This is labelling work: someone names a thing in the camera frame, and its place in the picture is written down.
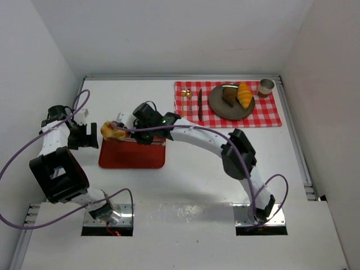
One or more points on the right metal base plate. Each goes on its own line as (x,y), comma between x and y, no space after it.
(243,219)

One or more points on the metal base plate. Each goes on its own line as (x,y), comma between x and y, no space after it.
(243,219)
(120,217)

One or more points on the dark metal plate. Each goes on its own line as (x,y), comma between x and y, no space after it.
(224,110)

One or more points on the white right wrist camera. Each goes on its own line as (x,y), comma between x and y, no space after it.
(126,118)

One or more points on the orange striped croissant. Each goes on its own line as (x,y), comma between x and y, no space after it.
(244,95)

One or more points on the gold fork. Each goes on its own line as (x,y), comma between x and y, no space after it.
(183,95)

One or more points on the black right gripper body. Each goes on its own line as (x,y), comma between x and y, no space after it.
(139,135)

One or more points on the stainless steel tongs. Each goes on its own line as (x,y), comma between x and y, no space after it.
(156,141)

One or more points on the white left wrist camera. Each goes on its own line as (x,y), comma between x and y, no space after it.
(80,117)

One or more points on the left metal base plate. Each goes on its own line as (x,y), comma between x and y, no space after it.
(120,217)

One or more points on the red plastic tray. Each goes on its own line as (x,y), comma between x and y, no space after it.
(117,154)

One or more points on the round orange bun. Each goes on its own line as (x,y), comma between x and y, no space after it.
(109,132)

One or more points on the brown chocolate croissant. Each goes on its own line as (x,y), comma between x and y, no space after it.
(229,95)

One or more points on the gold spoon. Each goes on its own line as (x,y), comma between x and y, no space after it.
(189,97)

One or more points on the metal cup brown band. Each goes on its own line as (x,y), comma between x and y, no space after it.
(265,88)

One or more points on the red checkered cloth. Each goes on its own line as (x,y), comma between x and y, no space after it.
(264,115)

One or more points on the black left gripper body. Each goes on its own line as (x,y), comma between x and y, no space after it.
(80,135)

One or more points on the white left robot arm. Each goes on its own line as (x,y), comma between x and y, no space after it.
(56,170)

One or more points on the black knife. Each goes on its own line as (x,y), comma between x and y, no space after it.
(199,104)

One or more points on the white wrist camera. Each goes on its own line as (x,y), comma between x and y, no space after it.
(126,118)
(80,117)

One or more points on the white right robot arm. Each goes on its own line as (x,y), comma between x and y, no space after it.
(235,150)

